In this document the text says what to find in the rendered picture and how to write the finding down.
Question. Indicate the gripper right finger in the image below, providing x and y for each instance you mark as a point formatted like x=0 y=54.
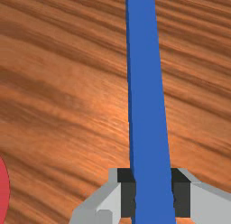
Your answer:
x=201 y=200

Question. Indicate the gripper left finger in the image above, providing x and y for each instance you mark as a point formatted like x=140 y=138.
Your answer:
x=105 y=200

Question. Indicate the long blue stick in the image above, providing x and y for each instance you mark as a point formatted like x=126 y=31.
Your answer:
x=147 y=113

